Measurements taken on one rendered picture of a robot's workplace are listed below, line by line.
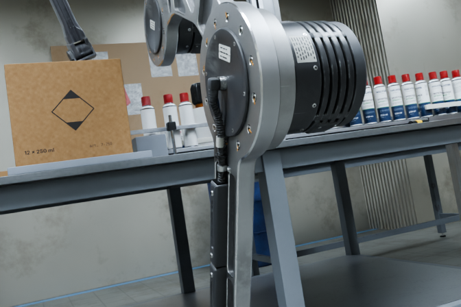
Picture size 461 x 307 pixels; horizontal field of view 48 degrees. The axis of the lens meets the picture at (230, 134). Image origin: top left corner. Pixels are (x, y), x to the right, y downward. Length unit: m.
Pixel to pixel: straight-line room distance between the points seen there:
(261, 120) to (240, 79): 0.07
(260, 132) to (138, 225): 4.28
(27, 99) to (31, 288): 3.56
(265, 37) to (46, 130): 0.84
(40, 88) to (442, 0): 5.20
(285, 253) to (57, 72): 0.81
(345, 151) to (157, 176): 0.61
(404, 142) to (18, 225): 3.69
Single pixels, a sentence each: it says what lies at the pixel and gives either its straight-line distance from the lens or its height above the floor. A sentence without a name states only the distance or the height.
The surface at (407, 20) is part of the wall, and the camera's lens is 5.77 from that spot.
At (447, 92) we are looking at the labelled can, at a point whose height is 0.98.
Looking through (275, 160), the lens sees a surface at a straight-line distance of 1.56.
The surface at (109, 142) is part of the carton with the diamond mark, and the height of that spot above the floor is 0.89.
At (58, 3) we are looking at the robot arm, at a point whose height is 1.41.
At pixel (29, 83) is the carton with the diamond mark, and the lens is 1.45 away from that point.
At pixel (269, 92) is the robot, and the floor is 0.84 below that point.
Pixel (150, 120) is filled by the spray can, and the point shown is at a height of 0.99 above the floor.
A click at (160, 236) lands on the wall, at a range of 5.01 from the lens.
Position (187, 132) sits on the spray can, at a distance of 1.90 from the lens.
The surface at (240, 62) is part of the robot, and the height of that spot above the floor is 0.89.
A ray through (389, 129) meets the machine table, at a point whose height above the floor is 0.82.
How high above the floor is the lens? 0.73
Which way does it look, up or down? 5 degrees up
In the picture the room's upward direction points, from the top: 9 degrees counter-clockwise
